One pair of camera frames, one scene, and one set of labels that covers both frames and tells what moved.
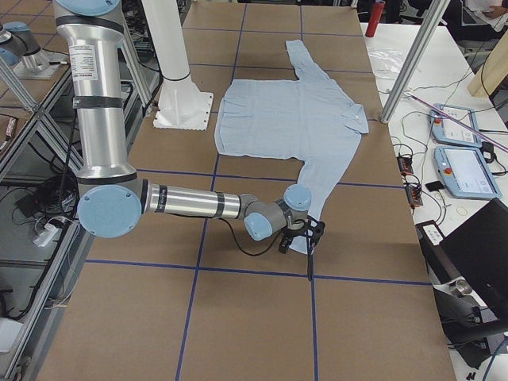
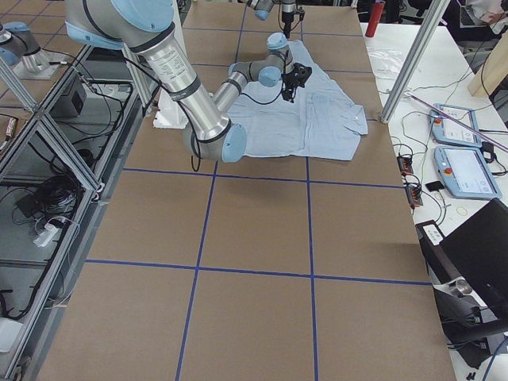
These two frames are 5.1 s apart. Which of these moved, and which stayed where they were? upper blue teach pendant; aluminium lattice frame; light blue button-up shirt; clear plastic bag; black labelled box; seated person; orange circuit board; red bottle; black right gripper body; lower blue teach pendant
Moved: light blue button-up shirt; black right gripper body
Stayed: black labelled box; red bottle; orange circuit board; upper blue teach pendant; aluminium lattice frame; lower blue teach pendant; seated person; clear plastic bag
